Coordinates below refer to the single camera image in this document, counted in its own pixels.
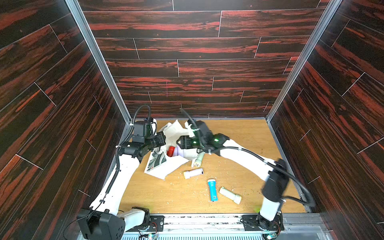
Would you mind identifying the black corrugated right cable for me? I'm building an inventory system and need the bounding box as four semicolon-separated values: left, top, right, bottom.
179;108;316;208

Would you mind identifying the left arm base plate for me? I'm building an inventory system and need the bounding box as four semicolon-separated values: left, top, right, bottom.
127;215;165;232

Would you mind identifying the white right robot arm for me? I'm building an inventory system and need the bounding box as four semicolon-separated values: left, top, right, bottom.
177;120;289;231

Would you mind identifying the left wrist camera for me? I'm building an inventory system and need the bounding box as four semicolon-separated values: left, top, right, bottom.
133;117;157;137

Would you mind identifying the white floral tote bag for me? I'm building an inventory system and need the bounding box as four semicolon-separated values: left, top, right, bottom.
144;120;198;180

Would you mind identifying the pale green flashlight bottom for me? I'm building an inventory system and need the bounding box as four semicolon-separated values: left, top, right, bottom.
219;187;242;205

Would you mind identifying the red flashlight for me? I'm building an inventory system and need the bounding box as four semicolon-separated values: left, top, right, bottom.
167;146;175;157

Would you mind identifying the pale green flashlight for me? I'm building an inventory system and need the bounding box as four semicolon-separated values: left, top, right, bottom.
219;187;242;205
193;152;205;168

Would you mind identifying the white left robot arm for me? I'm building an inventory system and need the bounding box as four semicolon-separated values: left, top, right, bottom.
76;132;166;240

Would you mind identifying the blue flashlight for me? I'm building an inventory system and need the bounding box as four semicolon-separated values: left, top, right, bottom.
208;179;218;202

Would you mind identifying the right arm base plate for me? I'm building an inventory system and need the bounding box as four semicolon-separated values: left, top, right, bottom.
240;213;285;232

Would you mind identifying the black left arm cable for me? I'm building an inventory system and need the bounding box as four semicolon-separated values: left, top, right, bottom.
62;104;152;240

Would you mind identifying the lilac flashlight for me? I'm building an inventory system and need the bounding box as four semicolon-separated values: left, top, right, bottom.
177;147;185;158
183;168;204;180

